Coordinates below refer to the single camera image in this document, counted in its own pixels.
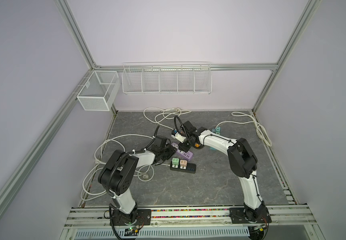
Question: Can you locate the green adapter on black strip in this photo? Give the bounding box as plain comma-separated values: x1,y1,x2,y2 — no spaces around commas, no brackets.
172,158,180,168

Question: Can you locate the white mesh box basket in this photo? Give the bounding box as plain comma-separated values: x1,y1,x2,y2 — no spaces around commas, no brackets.
77,71,121,112

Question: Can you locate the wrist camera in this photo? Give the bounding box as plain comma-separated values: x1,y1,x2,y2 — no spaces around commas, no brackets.
171,130,187,143
154,135,171,149

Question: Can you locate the white cable of teal strip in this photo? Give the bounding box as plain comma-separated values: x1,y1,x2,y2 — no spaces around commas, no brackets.
214,111,272,148

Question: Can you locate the white cable back coil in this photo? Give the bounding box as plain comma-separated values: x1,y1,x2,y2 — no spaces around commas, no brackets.
143,107,192,124

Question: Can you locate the purple power strip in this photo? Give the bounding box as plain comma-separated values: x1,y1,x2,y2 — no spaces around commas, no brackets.
171,143,194,161

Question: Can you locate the white cable left coil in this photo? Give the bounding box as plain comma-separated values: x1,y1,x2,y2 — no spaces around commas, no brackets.
81,133,174,202

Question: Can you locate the white cable coil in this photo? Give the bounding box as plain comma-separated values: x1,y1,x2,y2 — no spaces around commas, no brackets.
143,107,192,124
81,133,174,202

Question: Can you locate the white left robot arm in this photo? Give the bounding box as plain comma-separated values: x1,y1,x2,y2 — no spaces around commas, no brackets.
98,145,176,224

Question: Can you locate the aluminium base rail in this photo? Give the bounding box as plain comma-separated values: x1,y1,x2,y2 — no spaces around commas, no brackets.
60,205,325,240

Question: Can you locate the black power strip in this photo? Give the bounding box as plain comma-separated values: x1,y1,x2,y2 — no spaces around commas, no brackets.
170,163,197,174

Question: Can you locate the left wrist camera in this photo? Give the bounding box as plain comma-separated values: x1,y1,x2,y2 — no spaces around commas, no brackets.
154,135,171,149

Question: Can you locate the teal power strip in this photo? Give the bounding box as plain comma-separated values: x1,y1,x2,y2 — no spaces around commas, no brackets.
212,126,221,135

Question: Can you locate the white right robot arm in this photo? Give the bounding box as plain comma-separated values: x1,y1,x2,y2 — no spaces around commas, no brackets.
178,126,271,224

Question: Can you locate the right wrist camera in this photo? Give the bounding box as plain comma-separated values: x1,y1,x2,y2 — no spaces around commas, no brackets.
171,130,187,143

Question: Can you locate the white wire wall basket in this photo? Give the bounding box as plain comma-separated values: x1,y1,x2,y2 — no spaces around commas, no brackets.
122,62,213,95

